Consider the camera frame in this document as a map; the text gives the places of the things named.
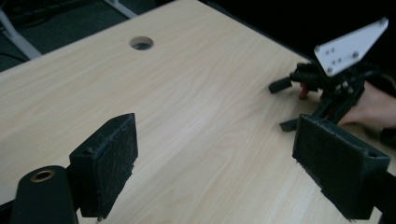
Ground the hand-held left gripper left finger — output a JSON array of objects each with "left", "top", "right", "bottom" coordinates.
[{"left": 68, "top": 112, "right": 139, "bottom": 220}]

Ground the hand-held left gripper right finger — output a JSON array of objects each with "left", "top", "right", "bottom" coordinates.
[{"left": 292, "top": 114, "right": 391, "bottom": 220}]

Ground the grey metal stand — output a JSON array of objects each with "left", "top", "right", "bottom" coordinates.
[{"left": 0, "top": 0, "right": 138, "bottom": 61}]

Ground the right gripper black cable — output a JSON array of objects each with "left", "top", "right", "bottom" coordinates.
[{"left": 362, "top": 68, "right": 396, "bottom": 87}]

